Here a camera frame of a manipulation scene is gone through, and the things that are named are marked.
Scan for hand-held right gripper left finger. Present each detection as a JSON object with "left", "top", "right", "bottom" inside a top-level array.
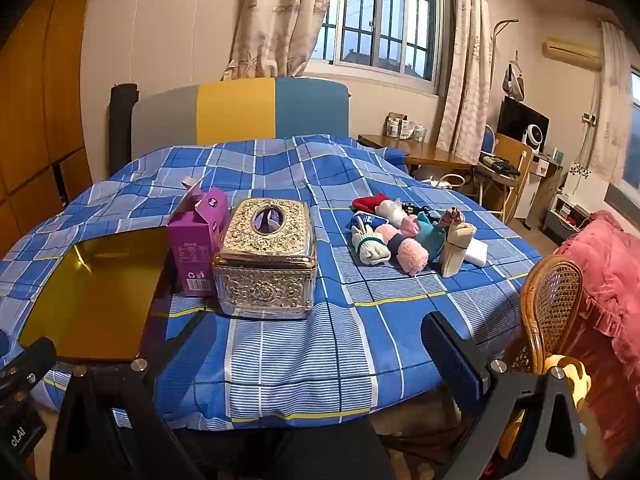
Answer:
[{"left": 50, "top": 310, "right": 217, "bottom": 480}]

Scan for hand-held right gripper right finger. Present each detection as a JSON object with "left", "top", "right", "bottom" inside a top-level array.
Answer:
[{"left": 421, "top": 311, "right": 588, "bottom": 480}]

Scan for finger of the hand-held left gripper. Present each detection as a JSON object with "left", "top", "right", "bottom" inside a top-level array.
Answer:
[{"left": 0, "top": 337, "right": 57, "bottom": 391}]

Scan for beige socks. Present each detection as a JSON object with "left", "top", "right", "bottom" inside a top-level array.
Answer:
[{"left": 440, "top": 221, "right": 475, "bottom": 278}]

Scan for pink socks with navy band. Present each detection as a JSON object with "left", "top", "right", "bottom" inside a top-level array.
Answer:
[{"left": 375, "top": 224, "right": 430, "bottom": 276}]

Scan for gold metal tray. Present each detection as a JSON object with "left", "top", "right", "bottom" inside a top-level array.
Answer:
[{"left": 17, "top": 225, "right": 171, "bottom": 363}]

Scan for white sponge block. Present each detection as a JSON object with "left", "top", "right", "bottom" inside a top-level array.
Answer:
[{"left": 465, "top": 238, "right": 493, "bottom": 265}]

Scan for teal fluffy sock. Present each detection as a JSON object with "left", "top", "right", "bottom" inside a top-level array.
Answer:
[{"left": 415, "top": 211, "right": 446, "bottom": 263}]

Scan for white socks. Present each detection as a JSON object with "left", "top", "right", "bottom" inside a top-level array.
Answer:
[{"left": 351, "top": 226, "right": 391, "bottom": 266}]

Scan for clear plastic bag bundle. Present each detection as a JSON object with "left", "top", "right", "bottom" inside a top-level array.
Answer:
[{"left": 380, "top": 200, "right": 408, "bottom": 226}]

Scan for blue tissue pack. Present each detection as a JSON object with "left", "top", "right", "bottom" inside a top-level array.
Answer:
[{"left": 350, "top": 211, "right": 388, "bottom": 233}]

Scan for red fluffy sock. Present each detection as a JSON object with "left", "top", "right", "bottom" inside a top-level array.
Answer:
[{"left": 352, "top": 193, "right": 390, "bottom": 215}]

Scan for purple carton box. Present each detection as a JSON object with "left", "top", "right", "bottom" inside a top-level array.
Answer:
[{"left": 166, "top": 176, "right": 229, "bottom": 297}]

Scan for wicker chair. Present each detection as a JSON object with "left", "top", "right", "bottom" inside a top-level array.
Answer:
[{"left": 505, "top": 255, "right": 586, "bottom": 376}]

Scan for blue plaid bedsheet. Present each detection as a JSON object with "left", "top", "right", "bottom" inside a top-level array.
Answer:
[{"left": 0, "top": 134, "right": 543, "bottom": 433}]

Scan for yellow plush toy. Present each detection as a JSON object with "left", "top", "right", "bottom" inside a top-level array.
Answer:
[{"left": 500, "top": 354, "right": 591, "bottom": 456}]

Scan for grey low shelf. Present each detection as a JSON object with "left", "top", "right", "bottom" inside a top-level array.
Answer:
[{"left": 542, "top": 195, "right": 591, "bottom": 241}]

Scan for pink ruffled quilt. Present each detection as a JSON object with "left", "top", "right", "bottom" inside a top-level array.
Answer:
[{"left": 554, "top": 210, "right": 640, "bottom": 456}]

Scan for wooden desk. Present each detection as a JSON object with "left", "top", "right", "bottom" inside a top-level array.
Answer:
[{"left": 357, "top": 134, "right": 473, "bottom": 171}]

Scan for wooden chair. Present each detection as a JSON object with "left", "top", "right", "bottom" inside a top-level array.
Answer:
[{"left": 475, "top": 132, "right": 533, "bottom": 223}]

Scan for boxes on desk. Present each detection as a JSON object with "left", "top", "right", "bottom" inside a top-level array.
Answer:
[{"left": 385, "top": 112, "right": 428, "bottom": 142}]

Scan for white round fan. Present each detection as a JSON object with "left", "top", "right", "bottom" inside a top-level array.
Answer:
[{"left": 520, "top": 125, "right": 548, "bottom": 153}]

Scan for black rolled mat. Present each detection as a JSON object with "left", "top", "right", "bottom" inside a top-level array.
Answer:
[{"left": 109, "top": 83, "right": 138, "bottom": 173}]

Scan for black monitor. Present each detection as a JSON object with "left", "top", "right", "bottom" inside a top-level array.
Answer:
[{"left": 497, "top": 97, "right": 551, "bottom": 153}]

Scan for grey yellow blue headboard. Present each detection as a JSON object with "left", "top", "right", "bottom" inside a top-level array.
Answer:
[{"left": 131, "top": 77, "right": 351, "bottom": 161}]

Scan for wooden wardrobe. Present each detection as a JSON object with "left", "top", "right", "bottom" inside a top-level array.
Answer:
[{"left": 0, "top": 0, "right": 101, "bottom": 261}]

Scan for beige patterned curtain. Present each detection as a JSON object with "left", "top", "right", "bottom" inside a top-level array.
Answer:
[
  {"left": 222, "top": 0, "right": 338, "bottom": 81},
  {"left": 590, "top": 20, "right": 636, "bottom": 186},
  {"left": 435, "top": 0, "right": 493, "bottom": 163}
]

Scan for barred window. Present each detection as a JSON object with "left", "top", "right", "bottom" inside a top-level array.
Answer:
[{"left": 312, "top": 0, "right": 446, "bottom": 83}]

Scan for wall air conditioner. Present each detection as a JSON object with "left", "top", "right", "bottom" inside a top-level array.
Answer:
[{"left": 544, "top": 36, "right": 603, "bottom": 72}]

